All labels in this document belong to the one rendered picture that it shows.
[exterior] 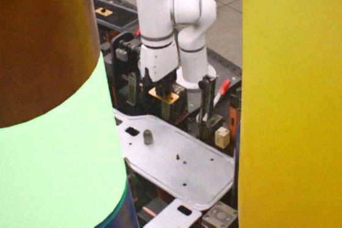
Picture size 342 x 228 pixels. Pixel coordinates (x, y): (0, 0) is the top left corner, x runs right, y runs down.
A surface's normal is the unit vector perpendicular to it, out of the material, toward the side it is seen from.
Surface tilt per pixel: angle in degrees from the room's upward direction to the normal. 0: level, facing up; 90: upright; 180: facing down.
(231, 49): 0
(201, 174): 0
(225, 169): 0
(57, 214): 90
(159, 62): 90
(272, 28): 90
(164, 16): 88
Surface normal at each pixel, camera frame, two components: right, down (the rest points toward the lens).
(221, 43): -0.07, -0.78
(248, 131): -0.80, 0.42
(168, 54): 0.77, 0.36
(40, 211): 0.15, 0.61
